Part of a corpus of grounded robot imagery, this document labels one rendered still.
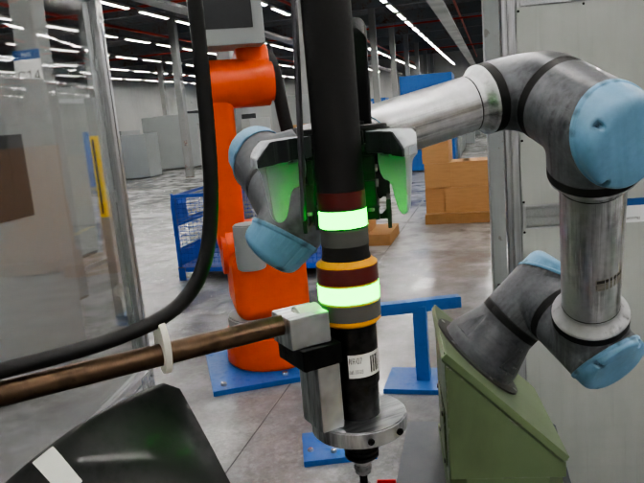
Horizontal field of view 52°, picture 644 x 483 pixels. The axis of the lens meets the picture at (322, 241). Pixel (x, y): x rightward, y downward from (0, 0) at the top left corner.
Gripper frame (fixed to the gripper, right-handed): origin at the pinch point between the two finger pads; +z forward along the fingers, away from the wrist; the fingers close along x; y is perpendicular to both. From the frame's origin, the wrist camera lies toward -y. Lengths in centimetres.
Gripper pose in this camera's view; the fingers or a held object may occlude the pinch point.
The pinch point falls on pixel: (330, 145)
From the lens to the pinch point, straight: 42.8
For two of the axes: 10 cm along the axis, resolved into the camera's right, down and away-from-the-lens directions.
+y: 0.9, 9.8, 1.9
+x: -9.9, 0.7, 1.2
